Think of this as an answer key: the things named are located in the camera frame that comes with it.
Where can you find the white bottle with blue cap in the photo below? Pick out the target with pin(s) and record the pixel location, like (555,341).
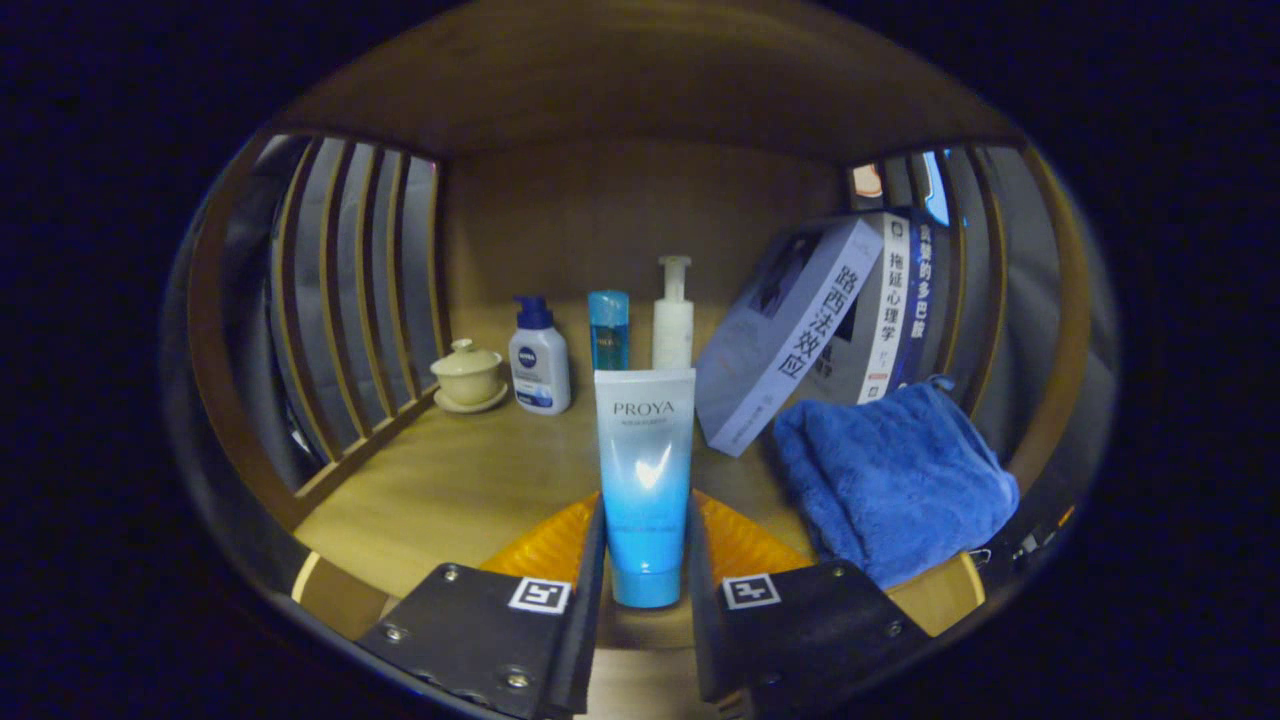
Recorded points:
(540,370)

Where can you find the clear blue bottle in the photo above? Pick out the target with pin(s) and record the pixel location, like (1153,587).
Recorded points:
(608,335)

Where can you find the wooden countertop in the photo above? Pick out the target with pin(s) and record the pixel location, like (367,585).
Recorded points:
(470,480)

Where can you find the lavender book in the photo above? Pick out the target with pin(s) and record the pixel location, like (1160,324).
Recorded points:
(780,340)

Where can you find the wooden cabinet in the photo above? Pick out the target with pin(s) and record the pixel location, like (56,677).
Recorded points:
(640,80)

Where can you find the dark blue book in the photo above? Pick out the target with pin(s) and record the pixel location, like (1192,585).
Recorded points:
(918,300)

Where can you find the white pump bottle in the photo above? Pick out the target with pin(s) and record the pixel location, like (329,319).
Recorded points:
(673,330)

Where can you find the blue and white tube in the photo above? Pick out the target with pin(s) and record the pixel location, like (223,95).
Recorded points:
(645,470)

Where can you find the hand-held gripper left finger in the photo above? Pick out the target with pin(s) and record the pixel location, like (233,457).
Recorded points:
(585,620)

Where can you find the cream lidded teacup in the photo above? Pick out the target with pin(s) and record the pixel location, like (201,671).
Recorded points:
(468,375)

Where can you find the white spine book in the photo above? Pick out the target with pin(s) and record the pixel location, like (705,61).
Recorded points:
(880,320)

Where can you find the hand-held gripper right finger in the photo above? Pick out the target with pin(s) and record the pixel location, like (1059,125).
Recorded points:
(705,620)

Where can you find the blue towel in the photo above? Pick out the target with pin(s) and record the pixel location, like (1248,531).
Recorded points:
(890,480)

